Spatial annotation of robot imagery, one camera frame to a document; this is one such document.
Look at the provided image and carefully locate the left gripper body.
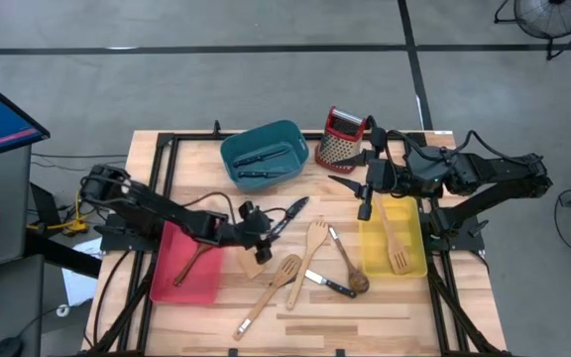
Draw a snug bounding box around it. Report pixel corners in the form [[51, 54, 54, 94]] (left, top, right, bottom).
[[213, 199, 275, 267]]

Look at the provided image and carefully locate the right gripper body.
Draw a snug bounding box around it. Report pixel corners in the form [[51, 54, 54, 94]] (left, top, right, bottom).
[[357, 126, 407, 223]]

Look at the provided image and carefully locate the slotted wooden spatula with label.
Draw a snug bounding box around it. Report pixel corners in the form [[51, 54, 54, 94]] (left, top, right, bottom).
[[232, 253, 303, 342]]

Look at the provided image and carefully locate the wooden fork spatula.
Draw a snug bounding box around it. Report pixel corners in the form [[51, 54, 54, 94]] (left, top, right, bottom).
[[285, 219, 330, 311]]

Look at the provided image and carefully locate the serrated black-handled knife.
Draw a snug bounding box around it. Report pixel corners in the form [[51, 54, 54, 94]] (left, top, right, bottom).
[[237, 170, 286, 180]]

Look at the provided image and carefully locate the dark wooden spoon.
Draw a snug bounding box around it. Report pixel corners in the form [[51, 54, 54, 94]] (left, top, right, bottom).
[[172, 242, 215, 288]]

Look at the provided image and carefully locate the small black-handled knife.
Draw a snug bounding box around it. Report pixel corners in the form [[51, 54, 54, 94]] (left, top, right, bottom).
[[232, 147, 291, 169]]

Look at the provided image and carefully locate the steel knife black handle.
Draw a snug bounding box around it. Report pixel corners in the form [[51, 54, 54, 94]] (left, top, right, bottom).
[[304, 269, 359, 299]]

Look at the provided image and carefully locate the dark spoon with metal band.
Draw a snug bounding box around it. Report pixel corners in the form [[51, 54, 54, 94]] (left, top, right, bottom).
[[327, 225, 371, 295]]

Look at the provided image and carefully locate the yellow plastic tray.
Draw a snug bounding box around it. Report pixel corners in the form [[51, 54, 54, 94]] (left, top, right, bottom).
[[358, 195, 429, 279]]

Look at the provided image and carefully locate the pink plastic tray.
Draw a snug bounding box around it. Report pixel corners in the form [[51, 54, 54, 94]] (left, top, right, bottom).
[[149, 220, 226, 305]]

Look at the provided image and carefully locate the teal plastic bin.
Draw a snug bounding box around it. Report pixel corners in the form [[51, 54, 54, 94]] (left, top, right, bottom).
[[219, 119, 310, 193]]

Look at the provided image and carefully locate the white paper sheet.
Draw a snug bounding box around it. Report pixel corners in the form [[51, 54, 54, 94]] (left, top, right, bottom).
[[60, 237, 104, 307]]

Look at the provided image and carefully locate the black stand leg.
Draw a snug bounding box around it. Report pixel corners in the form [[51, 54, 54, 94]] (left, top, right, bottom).
[[25, 182, 103, 279]]

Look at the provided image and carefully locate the black floor fan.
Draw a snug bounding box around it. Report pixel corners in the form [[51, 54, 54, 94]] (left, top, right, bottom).
[[493, 0, 571, 61]]

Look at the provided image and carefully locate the black computer mouse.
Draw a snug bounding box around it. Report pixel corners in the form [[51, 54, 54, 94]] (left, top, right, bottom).
[[0, 335, 25, 357]]

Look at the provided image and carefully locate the steel box grater red handle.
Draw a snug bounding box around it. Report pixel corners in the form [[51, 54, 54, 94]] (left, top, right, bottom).
[[313, 105, 369, 175]]

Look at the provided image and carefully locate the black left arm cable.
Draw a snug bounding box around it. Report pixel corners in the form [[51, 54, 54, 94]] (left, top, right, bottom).
[[180, 190, 241, 224]]

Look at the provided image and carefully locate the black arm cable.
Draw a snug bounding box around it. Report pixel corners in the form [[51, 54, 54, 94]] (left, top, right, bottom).
[[387, 127, 544, 165], [180, 190, 241, 224]]

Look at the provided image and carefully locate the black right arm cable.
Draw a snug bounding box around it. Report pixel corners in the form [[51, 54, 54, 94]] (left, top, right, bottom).
[[387, 127, 544, 165]]

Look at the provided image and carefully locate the black aluminium rig frame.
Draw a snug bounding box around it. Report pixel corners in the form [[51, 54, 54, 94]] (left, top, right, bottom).
[[80, 118, 514, 357]]

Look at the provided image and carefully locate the yellow cable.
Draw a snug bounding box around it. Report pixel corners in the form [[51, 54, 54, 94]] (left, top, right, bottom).
[[26, 190, 89, 237]]

